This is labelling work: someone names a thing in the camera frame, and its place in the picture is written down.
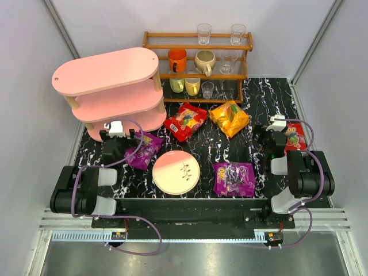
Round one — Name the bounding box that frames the purple candy bag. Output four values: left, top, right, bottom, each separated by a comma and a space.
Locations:
212, 162, 256, 198
125, 132, 163, 171

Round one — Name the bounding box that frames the red candy bag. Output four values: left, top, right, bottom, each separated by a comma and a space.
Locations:
284, 123, 306, 156
163, 102, 208, 142

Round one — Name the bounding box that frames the orange candy bag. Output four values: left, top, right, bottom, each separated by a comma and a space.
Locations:
209, 101, 250, 139

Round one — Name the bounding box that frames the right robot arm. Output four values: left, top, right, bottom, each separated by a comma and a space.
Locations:
252, 122, 335, 218

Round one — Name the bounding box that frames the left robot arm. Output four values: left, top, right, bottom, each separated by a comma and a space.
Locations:
49, 129, 139, 216

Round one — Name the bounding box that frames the pink three-tier shelf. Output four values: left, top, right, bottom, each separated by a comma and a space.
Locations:
52, 47, 167, 141

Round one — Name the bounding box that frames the clear glass middle shelf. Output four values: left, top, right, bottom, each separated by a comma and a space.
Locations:
220, 50, 237, 75

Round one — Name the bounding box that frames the pink and cream plate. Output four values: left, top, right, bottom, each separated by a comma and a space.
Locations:
152, 150, 200, 196

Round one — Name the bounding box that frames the pale green mug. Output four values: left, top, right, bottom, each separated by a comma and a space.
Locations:
169, 78, 185, 93

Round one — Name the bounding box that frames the small clear glass bottom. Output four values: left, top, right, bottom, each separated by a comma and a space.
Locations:
201, 81, 214, 99

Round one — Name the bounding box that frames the yellow mug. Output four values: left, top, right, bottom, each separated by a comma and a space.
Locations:
185, 78, 201, 97

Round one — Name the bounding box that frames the beige round ceramic mug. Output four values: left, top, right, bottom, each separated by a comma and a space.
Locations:
194, 50, 216, 77

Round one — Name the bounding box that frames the orange mug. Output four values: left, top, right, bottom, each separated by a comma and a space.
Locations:
168, 48, 187, 73

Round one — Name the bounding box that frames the brown wooden cup rack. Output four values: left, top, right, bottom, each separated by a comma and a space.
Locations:
143, 31, 254, 104

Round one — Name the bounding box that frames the clear glass top right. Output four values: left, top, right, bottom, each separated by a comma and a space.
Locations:
230, 24, 246, 46

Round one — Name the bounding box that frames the clear glass top left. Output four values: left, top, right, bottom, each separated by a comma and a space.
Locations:
197, 23, 212, 45

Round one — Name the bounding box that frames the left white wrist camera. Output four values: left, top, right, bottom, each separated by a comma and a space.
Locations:
104, 121, 126, 138

